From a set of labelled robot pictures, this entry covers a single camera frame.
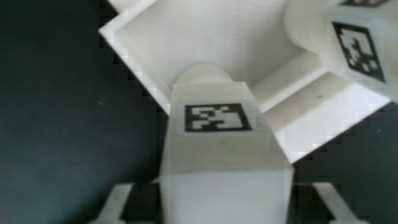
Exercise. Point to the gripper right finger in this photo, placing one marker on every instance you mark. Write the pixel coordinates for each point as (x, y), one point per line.
(336, 204)

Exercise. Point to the white chair leg block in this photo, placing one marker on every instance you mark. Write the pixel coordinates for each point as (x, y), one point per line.
(345, 30)

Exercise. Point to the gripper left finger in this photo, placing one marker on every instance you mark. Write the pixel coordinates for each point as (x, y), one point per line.
(109, 216)

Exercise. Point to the white chair seat part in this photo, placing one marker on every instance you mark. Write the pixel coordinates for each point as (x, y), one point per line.
(173, 33)

